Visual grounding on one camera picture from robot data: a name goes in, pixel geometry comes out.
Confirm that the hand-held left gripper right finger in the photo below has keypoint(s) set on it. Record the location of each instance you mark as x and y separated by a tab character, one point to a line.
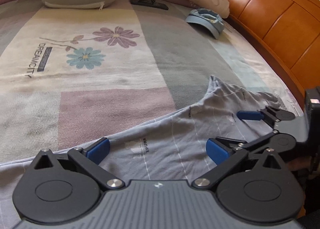
217	151

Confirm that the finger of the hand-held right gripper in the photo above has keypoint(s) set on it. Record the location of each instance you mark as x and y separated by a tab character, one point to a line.
225	140
247	115

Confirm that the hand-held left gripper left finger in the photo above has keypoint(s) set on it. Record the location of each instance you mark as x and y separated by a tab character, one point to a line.
98	147

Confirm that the grey pants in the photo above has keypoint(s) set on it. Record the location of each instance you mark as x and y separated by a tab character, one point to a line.
175	139

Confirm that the wooden bed headboard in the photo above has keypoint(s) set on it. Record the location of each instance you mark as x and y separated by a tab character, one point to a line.
275	19

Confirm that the blue cap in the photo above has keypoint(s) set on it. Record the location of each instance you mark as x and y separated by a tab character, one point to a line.
207	21

